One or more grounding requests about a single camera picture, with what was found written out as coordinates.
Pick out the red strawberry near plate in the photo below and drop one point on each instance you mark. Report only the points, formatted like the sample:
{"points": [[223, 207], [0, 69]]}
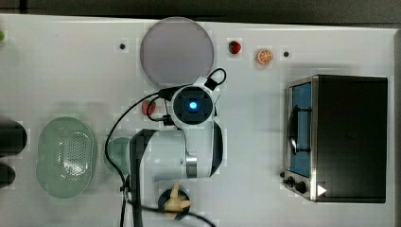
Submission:
{"points": [[234, 47]]}

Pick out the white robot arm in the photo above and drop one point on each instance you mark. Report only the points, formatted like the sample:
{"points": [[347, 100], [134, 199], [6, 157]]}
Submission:
{"points": [[190, 147]]}

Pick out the grey round plate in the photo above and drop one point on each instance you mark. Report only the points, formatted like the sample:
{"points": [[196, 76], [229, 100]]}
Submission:
{"points": [[176, 51]]}

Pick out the red strawberry mid table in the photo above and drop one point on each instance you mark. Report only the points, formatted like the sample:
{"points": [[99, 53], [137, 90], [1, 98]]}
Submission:
{"points": [[148, 107]]}

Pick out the orange slice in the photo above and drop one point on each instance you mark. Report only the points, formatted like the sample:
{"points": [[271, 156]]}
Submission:
{"points": [[264, 56]]}

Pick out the green strainer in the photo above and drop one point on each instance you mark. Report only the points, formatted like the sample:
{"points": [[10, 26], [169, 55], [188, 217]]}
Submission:
{"points": [[66, 159]]}

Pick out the black toaster oven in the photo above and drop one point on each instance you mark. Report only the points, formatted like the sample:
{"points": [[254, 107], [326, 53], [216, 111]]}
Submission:
{"points": [[337, 138]]}

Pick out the green object at table edge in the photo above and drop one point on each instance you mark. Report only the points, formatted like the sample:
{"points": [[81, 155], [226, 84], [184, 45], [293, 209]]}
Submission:
{"points": [[2, 36]]}

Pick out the green mug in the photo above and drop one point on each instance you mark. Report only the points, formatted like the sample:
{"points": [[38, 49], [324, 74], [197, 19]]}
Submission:
{"points": [[117, 152]]}

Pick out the peeled banana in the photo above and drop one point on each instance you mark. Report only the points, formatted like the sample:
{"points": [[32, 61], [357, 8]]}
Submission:
{"points": [[176, 204]]}

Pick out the blue bowl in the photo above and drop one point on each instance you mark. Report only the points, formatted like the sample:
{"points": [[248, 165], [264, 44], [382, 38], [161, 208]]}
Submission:
{"points": [[165, 196]]}

